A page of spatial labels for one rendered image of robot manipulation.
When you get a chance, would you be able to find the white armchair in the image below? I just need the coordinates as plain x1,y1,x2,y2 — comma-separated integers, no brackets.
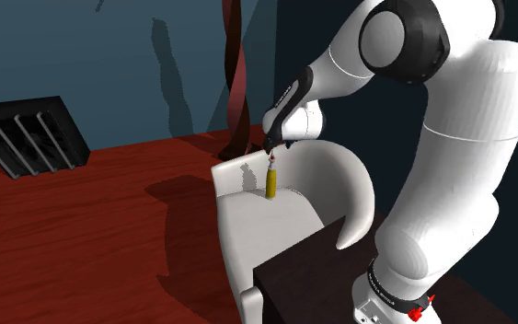
210,139,375,324

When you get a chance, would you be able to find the black rack with grey bars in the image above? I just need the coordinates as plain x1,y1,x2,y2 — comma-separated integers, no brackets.
0,95,92,180

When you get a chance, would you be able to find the dark robot stand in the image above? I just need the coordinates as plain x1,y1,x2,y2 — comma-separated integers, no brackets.
252,214,516,324

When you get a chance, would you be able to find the dark red twisted sculpture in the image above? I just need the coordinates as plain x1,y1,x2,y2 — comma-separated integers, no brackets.
217,0,264,162

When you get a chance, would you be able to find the yellow bottle with red cap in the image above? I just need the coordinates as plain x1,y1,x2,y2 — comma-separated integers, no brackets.
265,153,278,200

